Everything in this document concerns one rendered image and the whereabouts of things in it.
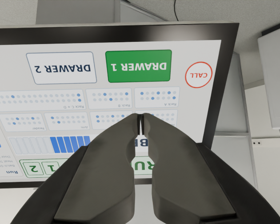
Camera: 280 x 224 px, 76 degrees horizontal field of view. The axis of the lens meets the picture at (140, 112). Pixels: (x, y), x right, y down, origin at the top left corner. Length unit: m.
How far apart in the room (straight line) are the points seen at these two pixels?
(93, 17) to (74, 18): 0.04
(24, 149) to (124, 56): 0.25
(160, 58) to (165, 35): 0.03
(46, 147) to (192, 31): 0.31
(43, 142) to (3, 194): 2.39
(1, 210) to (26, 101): 2.49
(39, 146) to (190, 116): 0.28
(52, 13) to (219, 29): 0.32
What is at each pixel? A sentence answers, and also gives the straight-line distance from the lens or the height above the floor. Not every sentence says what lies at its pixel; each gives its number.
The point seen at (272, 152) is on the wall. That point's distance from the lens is 3.84.
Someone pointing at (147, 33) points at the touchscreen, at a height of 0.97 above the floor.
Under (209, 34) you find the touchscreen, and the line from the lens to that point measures 0.28.
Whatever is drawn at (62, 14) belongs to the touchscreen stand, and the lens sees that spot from 0.44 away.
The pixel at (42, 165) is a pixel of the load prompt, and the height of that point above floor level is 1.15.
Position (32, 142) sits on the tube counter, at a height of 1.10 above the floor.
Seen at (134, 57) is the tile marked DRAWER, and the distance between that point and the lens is 0.27.
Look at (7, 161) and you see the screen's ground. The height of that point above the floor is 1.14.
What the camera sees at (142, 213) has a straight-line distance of 1.35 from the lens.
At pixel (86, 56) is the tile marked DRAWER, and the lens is 0.27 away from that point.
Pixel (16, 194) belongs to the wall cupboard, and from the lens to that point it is 2.74.
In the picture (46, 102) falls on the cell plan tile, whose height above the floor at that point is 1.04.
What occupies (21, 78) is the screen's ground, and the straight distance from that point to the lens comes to 0.32.
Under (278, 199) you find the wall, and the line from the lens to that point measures 3.95.
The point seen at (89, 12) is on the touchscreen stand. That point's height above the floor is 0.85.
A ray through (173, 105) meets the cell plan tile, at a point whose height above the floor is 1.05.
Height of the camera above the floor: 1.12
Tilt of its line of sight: 11 degrees down
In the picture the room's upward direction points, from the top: 178 degrees clockwise
